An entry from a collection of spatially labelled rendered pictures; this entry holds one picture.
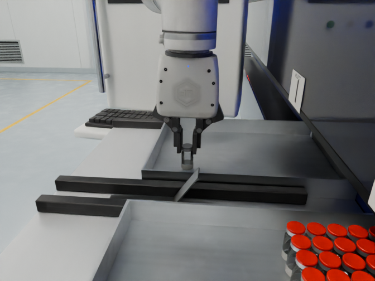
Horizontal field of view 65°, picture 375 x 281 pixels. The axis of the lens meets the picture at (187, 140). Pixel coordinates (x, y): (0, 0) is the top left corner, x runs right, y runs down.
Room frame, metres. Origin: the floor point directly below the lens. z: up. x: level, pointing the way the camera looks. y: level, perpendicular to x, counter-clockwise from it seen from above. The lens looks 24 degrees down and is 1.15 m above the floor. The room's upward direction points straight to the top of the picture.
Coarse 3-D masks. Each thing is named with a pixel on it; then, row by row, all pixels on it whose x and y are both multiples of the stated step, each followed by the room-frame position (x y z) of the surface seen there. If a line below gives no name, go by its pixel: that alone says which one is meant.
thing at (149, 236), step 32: (128, 224) 0.32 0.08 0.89; (160, 224) 0.32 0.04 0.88; (192, 224) 0.32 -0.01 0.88; (224, 224) 0.32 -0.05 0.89; (256, 224) 0.32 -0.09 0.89; (352, 224) 0.30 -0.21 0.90; (128, 256) 0.27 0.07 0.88; (160, 256) 0.27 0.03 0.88; (192, 256) 0.27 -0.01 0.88; (224, 256) 0.27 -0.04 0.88; (256, 256) 0.27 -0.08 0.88
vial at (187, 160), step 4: (192, 148) 0.48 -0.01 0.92; (184, 152) 0.48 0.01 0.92; (188, 152) 0.47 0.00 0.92; (184, 156) 0.47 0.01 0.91; (188, 156) 0.47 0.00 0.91; (192, 156) 0.48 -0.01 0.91; (184, 160) 0.47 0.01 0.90; (188, 160) 0.47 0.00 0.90; (192, 160) 0.48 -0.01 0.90; (184, 164) 0.47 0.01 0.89; (188, 164) 0.47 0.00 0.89; (192, 164) 0.48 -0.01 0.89; (184, 168) 0.47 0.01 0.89; (188, 168) 0.47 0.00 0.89; (192, 168) 0.48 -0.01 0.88
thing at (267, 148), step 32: (192, 128) 0.67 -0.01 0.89; (224, 128) 0.66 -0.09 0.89; (256, 128) 0.65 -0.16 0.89; (288, 128) 0.64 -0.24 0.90; (160, 160) 0.51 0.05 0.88; (224, 160) 0.51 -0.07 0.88; (256, 160) 0.51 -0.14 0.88; (288, 160) 0.51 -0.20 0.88; (320, 160) 0.51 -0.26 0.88; (320, 192) 0.39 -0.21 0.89; (352, 192) 0.38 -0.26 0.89
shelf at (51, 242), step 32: (128, 128) 0.69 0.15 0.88; (96, 160) 0.52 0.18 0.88; (128, 160) 0.52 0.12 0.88; (64, 192) 0.40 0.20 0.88; (96, 192) 0.40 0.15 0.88; (32, 224) 0.33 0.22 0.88; (64, 224) 0.33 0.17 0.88; (96, 224) 0.33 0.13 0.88; (0, 256) 0.27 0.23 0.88; (32, 256) 0.27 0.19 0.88; (64, 256) 0.27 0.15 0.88; (96, 256) 0.27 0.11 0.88
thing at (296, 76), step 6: (294, 72) 0.55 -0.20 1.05; (294, 78) 0.54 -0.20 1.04; (300, 78) 0.50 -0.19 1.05; (294, 84) 0.54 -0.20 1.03; (300, 84) 0.50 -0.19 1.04; (294, 90) 0.53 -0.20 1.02; (300, 90) 0.49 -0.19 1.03; (294, 96) 0.52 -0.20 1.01; (300, 96) 0.49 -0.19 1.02; (294, 102) 0.52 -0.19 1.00; (300, 102) 0.48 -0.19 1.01; (300, 108) 0.48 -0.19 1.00
